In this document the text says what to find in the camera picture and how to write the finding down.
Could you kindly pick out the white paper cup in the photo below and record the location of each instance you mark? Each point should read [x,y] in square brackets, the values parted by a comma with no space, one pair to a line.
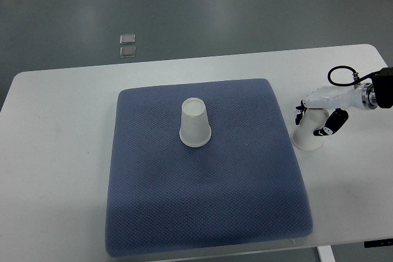
[195,130]
[303,136]

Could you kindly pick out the black table control panel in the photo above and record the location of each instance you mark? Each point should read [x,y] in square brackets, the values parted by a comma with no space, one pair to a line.
[378,243]

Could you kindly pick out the white table leg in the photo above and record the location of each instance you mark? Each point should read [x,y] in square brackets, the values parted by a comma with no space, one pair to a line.
[325,253]

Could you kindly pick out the upper metal floor plate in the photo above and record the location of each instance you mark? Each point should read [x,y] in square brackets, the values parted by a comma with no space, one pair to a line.
[126,39]

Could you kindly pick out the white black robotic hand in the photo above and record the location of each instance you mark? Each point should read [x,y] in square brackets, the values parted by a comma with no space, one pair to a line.
[337,99]

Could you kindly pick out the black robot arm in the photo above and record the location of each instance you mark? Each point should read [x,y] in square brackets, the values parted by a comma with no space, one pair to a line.
[376,86]

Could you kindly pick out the white paper cup on cushion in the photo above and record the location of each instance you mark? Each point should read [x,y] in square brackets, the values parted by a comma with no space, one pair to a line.
[195,130]

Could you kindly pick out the blue textured cushion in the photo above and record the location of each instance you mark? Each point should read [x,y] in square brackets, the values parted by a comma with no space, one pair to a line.
[244,185]

